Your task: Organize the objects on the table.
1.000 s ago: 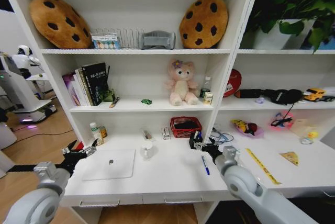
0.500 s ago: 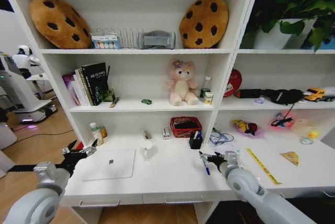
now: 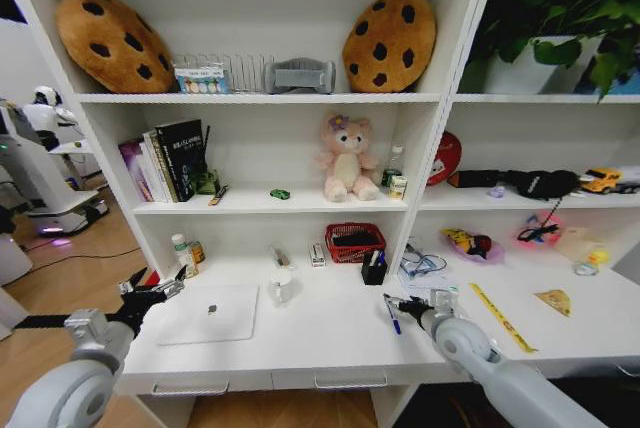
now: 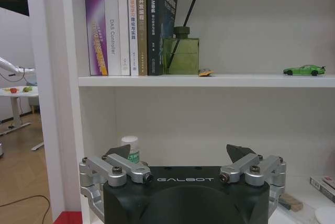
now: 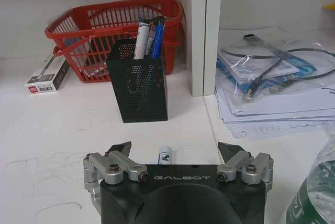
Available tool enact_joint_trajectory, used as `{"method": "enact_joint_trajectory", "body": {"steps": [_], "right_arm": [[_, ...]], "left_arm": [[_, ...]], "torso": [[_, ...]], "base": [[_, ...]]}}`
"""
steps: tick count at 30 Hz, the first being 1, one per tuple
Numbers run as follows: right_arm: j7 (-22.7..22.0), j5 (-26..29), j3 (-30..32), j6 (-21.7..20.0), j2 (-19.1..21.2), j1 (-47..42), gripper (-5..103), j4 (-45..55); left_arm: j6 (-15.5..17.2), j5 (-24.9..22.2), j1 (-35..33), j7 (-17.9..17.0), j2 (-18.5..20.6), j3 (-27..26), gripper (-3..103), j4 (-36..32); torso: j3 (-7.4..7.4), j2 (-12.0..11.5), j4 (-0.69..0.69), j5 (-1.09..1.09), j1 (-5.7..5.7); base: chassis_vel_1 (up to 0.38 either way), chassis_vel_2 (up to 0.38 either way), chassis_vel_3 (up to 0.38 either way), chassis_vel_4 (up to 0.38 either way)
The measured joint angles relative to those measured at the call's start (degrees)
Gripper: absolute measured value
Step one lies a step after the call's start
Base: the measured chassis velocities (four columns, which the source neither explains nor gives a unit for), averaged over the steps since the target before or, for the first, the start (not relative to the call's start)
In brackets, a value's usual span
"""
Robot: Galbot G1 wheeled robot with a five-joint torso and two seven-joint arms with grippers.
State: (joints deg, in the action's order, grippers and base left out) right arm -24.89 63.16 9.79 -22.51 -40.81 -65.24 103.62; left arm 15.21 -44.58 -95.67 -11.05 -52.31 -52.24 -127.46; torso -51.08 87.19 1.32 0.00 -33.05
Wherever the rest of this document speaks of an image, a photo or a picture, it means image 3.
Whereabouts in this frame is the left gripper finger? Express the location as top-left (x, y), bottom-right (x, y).
top-left (148, 265), bottom-right (188, 303)
top-left (118, 267), bottom-right (150, 295)

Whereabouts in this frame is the blue ballpoint pen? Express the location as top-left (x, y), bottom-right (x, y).
top-left (382, 293), bottom-right (403, 336)

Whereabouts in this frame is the white paper sheet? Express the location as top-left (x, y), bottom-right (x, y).
top-left (398, 267), bottom-right (452, 291)

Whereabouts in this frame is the white pill bottle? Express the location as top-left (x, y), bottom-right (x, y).
top-left (170, 233), bottom-right (200, 280)

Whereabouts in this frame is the black pen holder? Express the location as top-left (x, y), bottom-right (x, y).
top-left (360, 249), bottom-right (389, 287)

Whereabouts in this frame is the white laptop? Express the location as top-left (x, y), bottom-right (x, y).
top-left (156, 283), bottom-right (262, 347)

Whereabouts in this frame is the black item in basket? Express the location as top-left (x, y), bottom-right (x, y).
top-left (331, 231), bottom-right (382, 250)

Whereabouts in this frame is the yellow plush in purple bag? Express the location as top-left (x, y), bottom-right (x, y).
top-left (439, 227), bottom-right (507, 266)

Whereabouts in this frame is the red mesh basket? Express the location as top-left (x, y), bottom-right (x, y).
top-left (324, 222), bottom-right (388, 266)

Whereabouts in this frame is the yellow ruler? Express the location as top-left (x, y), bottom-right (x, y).
top-left (468, 282), bottom-right (540, 355)

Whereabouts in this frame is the orange black utility knife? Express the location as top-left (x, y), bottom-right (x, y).
top-left (207, 184), bottom-right (231, 208)

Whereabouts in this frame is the purple book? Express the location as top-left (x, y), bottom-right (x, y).
top-left (117, 139), bottom-right (154, 204)

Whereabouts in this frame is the green toy tank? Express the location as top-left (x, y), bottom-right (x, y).
top-left (191, 167), bottom-right (224, 196)

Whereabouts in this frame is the small white medicine box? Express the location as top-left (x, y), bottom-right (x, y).
top-left (388, 174), bottom-right (409, 201)

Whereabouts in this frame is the clear tube with dark contents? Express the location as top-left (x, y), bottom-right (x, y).
top-left (269, 243), bottom-right (292, 270)

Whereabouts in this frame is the white book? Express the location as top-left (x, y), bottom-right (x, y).
top-left (139, 129), bottom-right (174, 204)

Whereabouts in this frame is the black book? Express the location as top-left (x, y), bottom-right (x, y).
top-left (153, 118), bottom-right (209, 204)

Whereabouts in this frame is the clear water bottle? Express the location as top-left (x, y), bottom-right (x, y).
top-left (381, 144), bottom-right (406, 189)

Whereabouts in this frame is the yellow triangular snack bag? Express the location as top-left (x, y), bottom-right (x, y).
top-left (533, 288), bottom-right (573, 318)

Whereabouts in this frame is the pink round toy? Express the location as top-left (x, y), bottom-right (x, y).
top-left (513, 209), bottom-right (565, 250)

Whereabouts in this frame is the red round cushion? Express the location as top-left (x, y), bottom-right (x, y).
top-left (426, 130), bottom-right (464, 187)

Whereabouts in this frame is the pink plush cat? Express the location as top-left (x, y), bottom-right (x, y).
top-left (315, 113), bottom-right (382, 204)

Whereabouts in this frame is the clear tape roll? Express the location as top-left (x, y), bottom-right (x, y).
top-left (571, 259), bottom-right (601, 278)

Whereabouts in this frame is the black cap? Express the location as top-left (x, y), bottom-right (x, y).
top-left (505, 168), bottom-right (582, 200)

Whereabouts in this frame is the white shelf desk unit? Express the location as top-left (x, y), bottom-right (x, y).
top-left (0, 0), bottom-right (640, 428)

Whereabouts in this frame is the yellow rubber duck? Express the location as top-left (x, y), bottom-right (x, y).
top-left (584, 247), bottom-right (612, 268)

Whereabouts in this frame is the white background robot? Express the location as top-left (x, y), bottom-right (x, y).
top-left (21, 84), bottom-right (84, 152)

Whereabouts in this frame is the blue sticker card pack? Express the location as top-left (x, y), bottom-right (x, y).
top-left (173, 61), bottom-right (233, 95)

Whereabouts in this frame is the yellow toy car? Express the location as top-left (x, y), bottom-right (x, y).
top-left (579, 167), bottom-right (625, 196)

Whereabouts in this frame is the brown cookie cushion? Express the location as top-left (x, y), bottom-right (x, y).
top-left (342, 0), bottom-right (438, 94)
top-left (54, 0), bottom-right (177, 95)

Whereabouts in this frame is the white plant pot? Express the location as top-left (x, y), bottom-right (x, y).
top-left (481, 35), bottom-right (605, 96)

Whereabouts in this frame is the blue box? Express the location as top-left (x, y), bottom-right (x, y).
top-left (596, 66), bottom-right (640, 97)

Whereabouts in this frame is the blue lanyard badge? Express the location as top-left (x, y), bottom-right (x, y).
top-left (399, 242), bottom-right (449, 280)

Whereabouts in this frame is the silver drawer handle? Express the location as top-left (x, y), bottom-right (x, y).
top-left (313, 372), bottom-right (389, 390)
top-left (151, 379), bottom-right (232, 397)

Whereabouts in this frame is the silver wire rack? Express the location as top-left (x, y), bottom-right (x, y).
top-left (172, 52), bottom-right (276, 95)

